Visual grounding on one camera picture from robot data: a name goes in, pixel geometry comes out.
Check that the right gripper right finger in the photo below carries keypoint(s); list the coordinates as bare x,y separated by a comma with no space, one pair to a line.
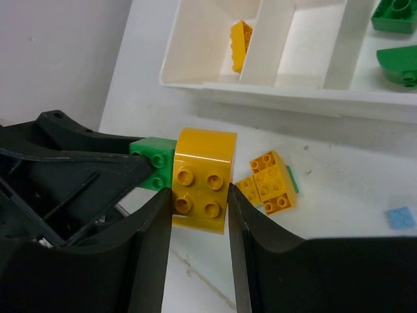
275,270

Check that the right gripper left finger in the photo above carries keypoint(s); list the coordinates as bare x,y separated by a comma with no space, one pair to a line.
120,269

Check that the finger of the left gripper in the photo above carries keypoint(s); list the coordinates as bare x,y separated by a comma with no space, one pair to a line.
58,177

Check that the green small lego brick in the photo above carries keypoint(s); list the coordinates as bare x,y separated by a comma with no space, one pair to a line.
160,152

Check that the yellow curved lego brick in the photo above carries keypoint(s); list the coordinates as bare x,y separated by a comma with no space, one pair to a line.
202,171

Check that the yellow long lego brick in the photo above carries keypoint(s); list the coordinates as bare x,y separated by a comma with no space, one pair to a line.
240,35

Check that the green lego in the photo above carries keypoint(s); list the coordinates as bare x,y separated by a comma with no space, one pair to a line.
399,65

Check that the green square lego brick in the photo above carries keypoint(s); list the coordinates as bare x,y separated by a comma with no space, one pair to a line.
397,16

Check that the yellow lego cluster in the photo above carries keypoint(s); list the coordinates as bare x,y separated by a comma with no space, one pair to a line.
271,184

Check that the light blue lego plate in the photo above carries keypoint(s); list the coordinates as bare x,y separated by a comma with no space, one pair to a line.
400,218

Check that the white divided sorting tray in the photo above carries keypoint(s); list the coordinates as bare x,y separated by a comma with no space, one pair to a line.
315,57

